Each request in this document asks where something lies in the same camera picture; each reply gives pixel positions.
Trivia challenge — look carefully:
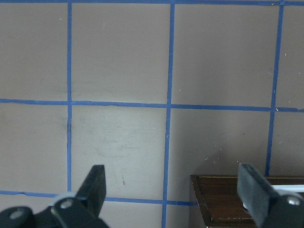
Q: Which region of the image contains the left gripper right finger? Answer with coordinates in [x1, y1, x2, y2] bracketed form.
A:
[237, 163, 304, 228]

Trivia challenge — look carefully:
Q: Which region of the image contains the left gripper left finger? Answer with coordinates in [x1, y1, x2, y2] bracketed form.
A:
[51, 165, 106, 228]

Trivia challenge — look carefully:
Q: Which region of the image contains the wooden drawer white handle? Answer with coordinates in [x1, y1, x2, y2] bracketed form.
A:
[190, 174, 304, 228]

